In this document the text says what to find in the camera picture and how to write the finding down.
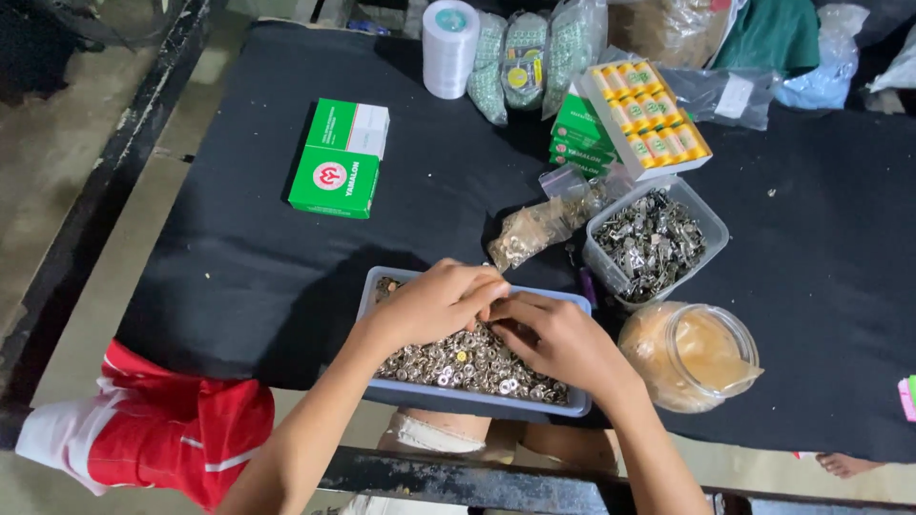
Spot person's right hand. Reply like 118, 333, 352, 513
488, 289, 636, 403

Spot person's left hand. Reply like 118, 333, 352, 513
367, 257, 512, 354

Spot pile of metal snap buttons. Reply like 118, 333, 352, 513
374, 277, 570, 406

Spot small bag of brass rings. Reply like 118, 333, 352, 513
487, 196, 575, 273

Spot purple lighter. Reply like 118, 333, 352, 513
577, 266, 599, 310

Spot blue plastic tray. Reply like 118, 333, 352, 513
355, 266, 594, 419

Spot small clear zip bag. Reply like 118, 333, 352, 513
538, 163, 639, 228

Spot person's legs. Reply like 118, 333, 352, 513
376, 406, 621, 474

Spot small green thread box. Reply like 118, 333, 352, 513
549, 137, 619, 167
550, 154, 611, 180
552, 92, 618, 153

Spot pile of metal clips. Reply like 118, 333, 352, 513
593, 189, 708, 304

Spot green box with red logo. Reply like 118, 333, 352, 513
288, 145, 381, 220

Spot clear jar with plastic bag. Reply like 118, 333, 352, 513
618, 301, 765, 414

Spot green and white box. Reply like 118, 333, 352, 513
305, 97, 392, 161

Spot bag of green buttons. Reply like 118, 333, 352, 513
541, 0, 609, 120
501, 10, 549, 113
467, 10, 510, 127

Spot clear plastic container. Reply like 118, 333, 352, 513
582, 176, 731, 309

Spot white thread spool box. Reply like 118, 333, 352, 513
577, 59, 714, 183

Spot black table cloth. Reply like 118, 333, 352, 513
114, 20, 916, 464

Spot rows of yellow thread spools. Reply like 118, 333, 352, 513
590, 61, 711, 170

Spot white ribbon spool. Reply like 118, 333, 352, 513
421, 0, 481, 100

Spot clear bag with white label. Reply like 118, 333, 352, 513
655, 63, 782, 132

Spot brown plastic bag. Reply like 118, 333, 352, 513
608, 0, 732, 70

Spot red and white garment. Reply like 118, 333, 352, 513
14, 339, 276, 513

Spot green cloth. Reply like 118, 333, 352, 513
710, 0, 822, 78

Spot person's foot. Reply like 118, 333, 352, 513
814, 451, 887, 479

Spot blue plastic bag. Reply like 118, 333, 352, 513
774, 3, 871, 112

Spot white plastic bag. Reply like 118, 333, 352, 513
867, 41, 916, 95

